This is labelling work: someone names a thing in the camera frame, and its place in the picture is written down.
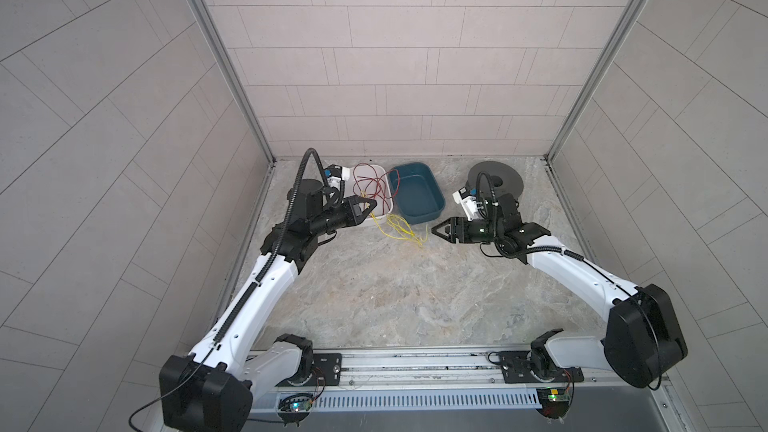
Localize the yellow cable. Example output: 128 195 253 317
359 191 430 248

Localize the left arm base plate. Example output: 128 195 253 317
277 353 343 388

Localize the right circuit board with LED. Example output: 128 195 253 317
536 388 572 420

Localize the teal oval tray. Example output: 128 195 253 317
387 162 446 225

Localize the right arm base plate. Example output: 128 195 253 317
486 350 584 385

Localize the white oval tray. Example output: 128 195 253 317
348 163 394 225

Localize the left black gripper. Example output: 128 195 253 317
304 197 376 239

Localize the aluminium mounting rail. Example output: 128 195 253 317
170 344 670 394

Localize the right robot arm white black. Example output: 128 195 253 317
431 171 688 390

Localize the perforated cable duct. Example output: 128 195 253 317
185 388 544 415

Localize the red cable bundle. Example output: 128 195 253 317
352 162 400 217

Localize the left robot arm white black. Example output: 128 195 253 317
159 148 377 431

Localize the left circuit board with LED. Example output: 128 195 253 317
277 393 315 417

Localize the circuit board with led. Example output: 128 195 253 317
277 393 315 417
536 388 572 420

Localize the black loose cable left base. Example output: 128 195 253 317
127 341 283 432

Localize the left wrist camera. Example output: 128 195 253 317
324 164 351 191

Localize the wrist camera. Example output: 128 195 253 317
452 187 481 221
324 164 351 191

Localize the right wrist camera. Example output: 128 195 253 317
452 187 481 221

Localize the dark grey cable spool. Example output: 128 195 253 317
465 161 524 199

